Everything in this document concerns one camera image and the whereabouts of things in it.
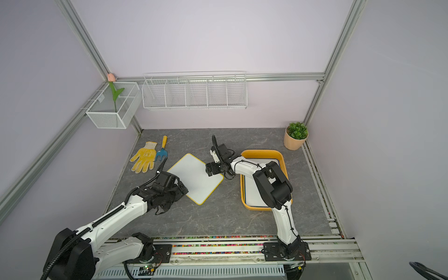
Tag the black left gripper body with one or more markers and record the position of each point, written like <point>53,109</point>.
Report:
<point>171,195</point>

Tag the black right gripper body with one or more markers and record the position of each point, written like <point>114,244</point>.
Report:
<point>220,163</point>

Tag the yellow-framed whiteboard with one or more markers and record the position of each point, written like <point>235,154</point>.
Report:
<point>192,173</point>

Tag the yellow storage tray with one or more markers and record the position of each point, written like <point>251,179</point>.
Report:
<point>262,156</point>

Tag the blue-framed whiteboard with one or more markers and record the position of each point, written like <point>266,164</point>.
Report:
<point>252,197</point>

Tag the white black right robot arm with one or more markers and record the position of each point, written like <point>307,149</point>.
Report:
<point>267,169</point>

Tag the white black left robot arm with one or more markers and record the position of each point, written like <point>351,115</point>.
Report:
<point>83,253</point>

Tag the yellow dotted work glove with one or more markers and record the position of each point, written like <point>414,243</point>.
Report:
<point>144,158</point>

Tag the beige plant pot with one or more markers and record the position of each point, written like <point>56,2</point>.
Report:
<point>292,144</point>

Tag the white vented front panel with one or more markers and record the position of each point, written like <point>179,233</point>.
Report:
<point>207,272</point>

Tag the green artificial plant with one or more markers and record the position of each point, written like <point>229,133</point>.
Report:
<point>297,130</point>

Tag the pink artificial tulip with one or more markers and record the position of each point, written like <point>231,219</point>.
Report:
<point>115,92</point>

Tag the blue garden fork yellow handle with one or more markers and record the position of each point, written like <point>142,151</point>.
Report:
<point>162,153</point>

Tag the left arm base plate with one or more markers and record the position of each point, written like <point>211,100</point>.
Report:
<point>158,253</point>

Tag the white wire wall shelf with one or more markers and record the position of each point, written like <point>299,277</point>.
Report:
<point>195,90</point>

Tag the white mesh wall basket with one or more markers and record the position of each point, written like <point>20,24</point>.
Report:
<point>101,111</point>

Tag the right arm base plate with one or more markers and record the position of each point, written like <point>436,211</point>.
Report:
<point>277,251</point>

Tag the aluminium frame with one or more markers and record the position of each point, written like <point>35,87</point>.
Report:
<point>24,183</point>

